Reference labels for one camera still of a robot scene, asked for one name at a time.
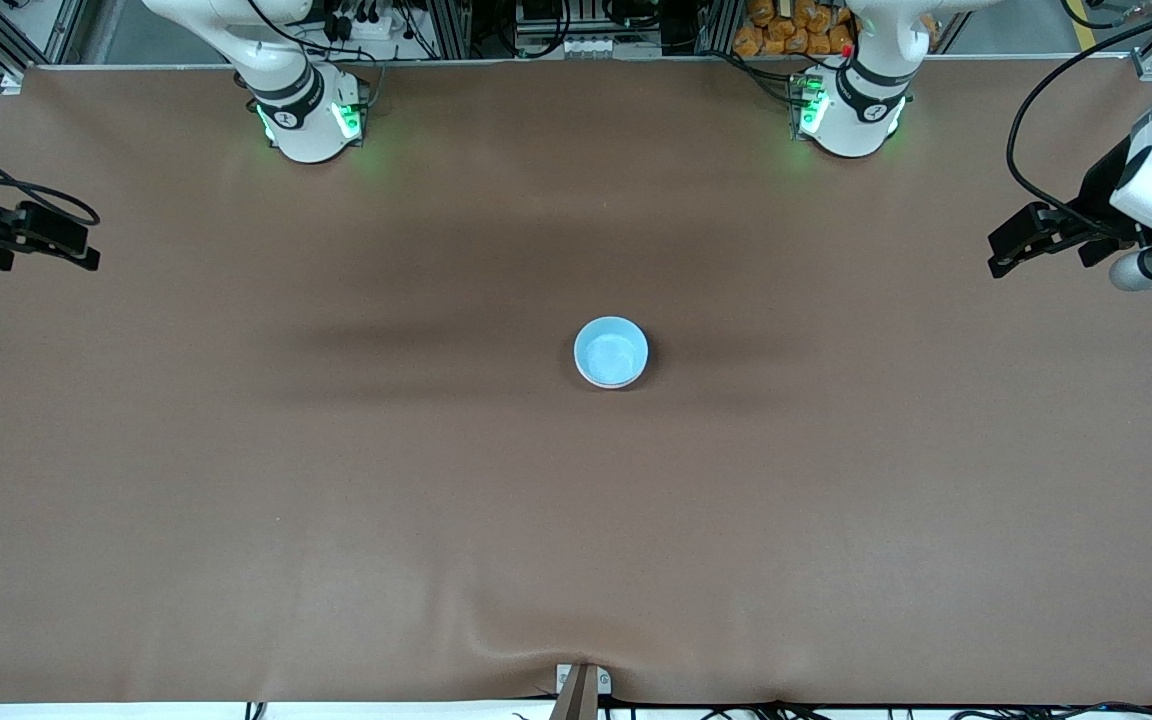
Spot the blue bowl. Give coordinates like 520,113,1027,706
574,316,650,388

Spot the orange snack packets pile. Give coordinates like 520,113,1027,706
733,0,857,58

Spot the white power strip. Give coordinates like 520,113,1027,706
331,0,412,46

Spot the white connector block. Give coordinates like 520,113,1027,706
561,35,642,59

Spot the brown table mat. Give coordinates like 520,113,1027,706
0,55,1152,706

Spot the brown wooden strip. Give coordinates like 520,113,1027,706
549,665,599,720

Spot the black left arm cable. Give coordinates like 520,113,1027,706
1007,8,1152,239

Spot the small metal bracket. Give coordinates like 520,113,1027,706
556,664,612,696

